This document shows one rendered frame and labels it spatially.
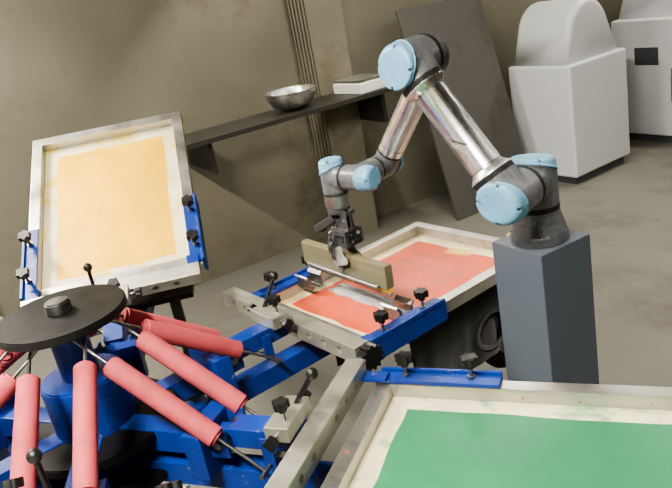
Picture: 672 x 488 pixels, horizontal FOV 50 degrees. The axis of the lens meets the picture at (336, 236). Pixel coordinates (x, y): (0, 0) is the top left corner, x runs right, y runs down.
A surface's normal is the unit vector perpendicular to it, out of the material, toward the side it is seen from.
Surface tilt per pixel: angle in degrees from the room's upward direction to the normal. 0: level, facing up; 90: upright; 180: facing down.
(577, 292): 90
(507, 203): 97
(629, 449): 0
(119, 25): 90
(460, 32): 75
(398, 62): 84
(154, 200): 32
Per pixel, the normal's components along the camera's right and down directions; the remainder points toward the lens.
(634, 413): -0.18, -0.93
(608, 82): 0.58, 0.18
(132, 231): -0.07, -0.62
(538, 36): -0.82, 0.16
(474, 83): 0.46, -0.04
